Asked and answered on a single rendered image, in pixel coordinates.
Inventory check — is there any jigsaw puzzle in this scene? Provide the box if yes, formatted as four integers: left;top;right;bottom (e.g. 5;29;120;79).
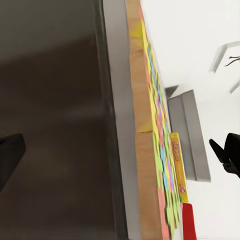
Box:
125;0;180;240

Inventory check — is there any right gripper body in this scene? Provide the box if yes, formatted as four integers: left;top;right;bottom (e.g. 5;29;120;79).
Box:
224;161;240;178

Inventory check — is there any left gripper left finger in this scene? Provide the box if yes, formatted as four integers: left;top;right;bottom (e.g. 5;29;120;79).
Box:
0;133;26;193

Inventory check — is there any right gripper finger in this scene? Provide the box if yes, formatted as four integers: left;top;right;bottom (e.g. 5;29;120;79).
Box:
209;139;236;169

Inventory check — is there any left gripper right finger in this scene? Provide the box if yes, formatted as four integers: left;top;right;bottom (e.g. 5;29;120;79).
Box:
224;133;240;173

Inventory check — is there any board game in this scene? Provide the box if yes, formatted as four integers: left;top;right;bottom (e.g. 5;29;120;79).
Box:
169;132;189;210

